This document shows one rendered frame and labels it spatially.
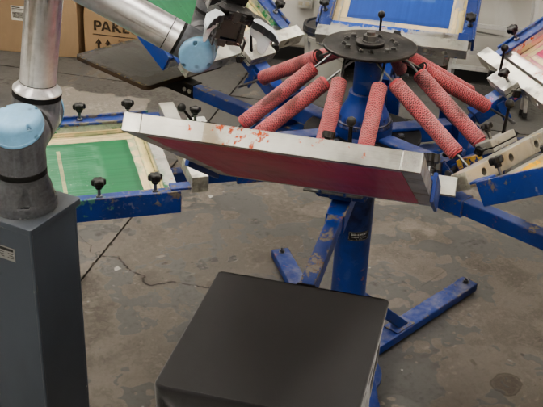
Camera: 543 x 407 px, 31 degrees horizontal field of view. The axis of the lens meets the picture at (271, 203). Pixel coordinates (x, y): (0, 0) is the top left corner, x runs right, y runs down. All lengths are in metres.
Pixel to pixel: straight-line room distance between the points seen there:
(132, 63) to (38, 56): 1.65
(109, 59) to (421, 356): 1.71
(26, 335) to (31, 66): 0.65
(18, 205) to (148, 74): 1.62
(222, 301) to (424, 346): 1.66
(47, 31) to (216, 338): 0.80
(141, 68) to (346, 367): 1.97
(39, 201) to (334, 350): 0.76
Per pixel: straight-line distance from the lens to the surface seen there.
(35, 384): 2.52
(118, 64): 3.90
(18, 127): 2.21
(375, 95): 2.91
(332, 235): 2.77
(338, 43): 3.09
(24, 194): 2.27
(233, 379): 2.16
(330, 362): 2.22
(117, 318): 4.00
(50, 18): 2.26
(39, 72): 2.30
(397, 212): 4.84
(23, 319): 2.41
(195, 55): 2.05
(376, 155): 1.79
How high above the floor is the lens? 2.31
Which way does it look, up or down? 28 degrees down
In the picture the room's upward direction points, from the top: 2 degrees clockwise
